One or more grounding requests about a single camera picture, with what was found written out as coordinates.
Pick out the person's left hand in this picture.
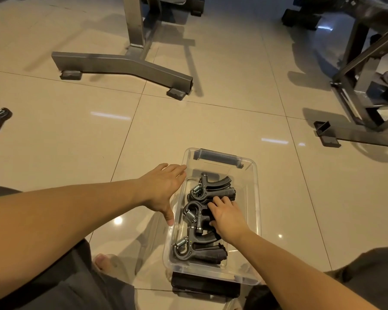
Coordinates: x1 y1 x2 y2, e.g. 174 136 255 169
137 163 188 226

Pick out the person's right hand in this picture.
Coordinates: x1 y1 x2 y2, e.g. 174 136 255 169
207 195 251 246

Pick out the black spring grip strengthener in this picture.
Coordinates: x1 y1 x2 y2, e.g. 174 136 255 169
182 201 220 236
187 172 237 204
172 227 228 265

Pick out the clear plastic storage box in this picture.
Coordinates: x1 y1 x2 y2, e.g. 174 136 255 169
163 147 263 298

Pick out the person's right forearm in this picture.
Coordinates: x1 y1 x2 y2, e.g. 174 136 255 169
234 227 379 310

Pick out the person's left forearm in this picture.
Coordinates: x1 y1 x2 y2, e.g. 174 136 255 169
0 178 146 307

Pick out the grey metal rack stand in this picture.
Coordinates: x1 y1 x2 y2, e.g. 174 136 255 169
51 0 205 101

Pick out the black weight bench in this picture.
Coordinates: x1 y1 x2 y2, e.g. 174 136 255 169
281 0 388 31

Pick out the grey metal machine frame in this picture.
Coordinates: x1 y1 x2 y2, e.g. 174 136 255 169
313 15 388 149

